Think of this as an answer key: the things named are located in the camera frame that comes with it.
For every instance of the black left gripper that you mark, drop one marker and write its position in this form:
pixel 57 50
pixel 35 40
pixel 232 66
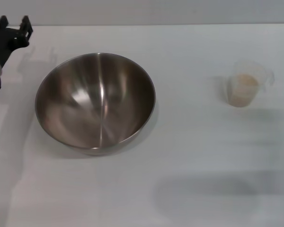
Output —
pixel 2 42

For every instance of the stainless steel mixing bowl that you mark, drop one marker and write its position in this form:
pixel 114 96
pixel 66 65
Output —
pixel 94 104

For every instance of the clear plastic measuring cup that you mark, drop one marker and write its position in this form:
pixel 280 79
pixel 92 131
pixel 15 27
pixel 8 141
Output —
pixel 234 97

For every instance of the beige rice grains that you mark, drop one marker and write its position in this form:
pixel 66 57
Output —
pixel 245 87

